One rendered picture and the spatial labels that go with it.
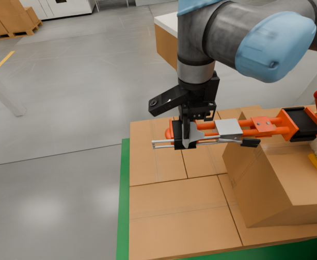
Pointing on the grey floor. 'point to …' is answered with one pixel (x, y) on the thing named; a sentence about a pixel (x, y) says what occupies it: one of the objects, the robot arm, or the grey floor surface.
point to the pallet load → (9, 19)
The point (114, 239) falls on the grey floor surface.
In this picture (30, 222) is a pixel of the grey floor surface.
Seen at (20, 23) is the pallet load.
